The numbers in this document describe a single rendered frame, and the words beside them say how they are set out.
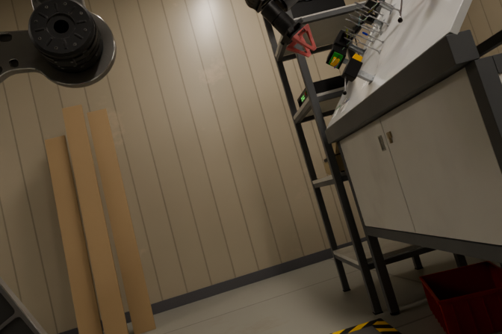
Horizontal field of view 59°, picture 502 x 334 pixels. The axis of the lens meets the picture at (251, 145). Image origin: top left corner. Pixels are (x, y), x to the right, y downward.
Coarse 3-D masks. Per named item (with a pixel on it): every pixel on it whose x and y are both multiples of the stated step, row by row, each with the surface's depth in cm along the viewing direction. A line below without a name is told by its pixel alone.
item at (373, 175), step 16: (368, 128) 162; (352, 144) 186; (368, 144) 167; (384, 144) 151; (352, 160) 192; (368, 160) 171; (384, 160) 155; (352, 176) 199; (368, 176) 176; (384, 176) 159; (368, 192) 182; (384, 192) 164; (400, 192) 148; (368, 208) 187; (384, 208) 168; (400, 208) 152; (368, 224) 193; (384, 224) 173; (400, 224) 156
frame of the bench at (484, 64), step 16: (480, 64) 91; (496, 64) 91; (480, 80) 91; (496, 80) 91; (480, 96) 92; (496, 96) 90; (480, 112) 94; (496, 112) 90; (496, 128) 90; (496, 144) 91; (352, 192) 205; (368, 240) 199; (400, 240) 160; (416, 240) 146; (432, 240) 134; (448, 240) 124; (464, 240) 117; (480, 256) 109; (496, 256) 102; (384, 272) 197; (384, 288) 196
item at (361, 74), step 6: (354, 60) 150; (348, 66) 150; (354, 66) 150; (360, 66) 150; (348, 72) 150; (354, 72) 150; (360, 72) 151; (366, 72) 151; (348, 78) 153; (354, 78) 150; (366, 78) 151; (372, 78) 151
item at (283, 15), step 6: (282, 12) 139; (276, 18) 138; (282, 18) 138; (288, 18) 139; (300, 18) 137; (276, 24) 139; (282, 24) 138; (288, 24) 138; (294, 24) 136; (300, 24) 138; (282, 30) 139; (288, 30) 135; (282, 42) 144
